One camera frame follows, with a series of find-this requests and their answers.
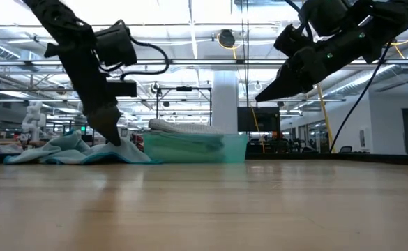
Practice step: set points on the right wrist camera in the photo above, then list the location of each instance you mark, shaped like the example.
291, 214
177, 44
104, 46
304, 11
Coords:
291, 40

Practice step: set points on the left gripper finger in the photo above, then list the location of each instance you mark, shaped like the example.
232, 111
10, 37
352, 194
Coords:
107, 125

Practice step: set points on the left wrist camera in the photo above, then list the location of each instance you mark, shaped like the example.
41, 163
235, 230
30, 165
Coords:
121, 89

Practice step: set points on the black wall monitor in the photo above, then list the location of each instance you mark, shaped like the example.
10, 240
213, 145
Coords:
259, 120

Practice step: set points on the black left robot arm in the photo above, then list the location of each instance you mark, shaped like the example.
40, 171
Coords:
60, 21

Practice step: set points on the black metal table frame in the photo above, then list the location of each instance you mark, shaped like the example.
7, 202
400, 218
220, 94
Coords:
329, 158

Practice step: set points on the black office chair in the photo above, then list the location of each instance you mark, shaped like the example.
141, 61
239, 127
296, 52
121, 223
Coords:
345, 149

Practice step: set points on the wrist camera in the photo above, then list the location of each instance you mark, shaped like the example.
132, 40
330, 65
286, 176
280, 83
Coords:
121, 89
291, 40

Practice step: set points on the teal plastic bin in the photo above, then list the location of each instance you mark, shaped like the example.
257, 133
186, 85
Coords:
235, 150

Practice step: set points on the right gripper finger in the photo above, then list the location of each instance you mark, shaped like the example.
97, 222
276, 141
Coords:
284, 87

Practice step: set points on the red background object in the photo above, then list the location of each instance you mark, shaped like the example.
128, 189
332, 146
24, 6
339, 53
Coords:
138, 141

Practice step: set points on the white building column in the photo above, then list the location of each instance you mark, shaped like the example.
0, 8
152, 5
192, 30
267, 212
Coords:
224, 101

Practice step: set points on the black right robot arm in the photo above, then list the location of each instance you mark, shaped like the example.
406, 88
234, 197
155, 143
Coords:
381, 14

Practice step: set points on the light blue microfiber towel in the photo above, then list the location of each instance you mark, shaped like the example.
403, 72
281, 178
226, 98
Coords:
67, 150

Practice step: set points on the light grey microfiber towel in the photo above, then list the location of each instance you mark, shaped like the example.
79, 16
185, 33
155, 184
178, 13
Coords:
182, 127

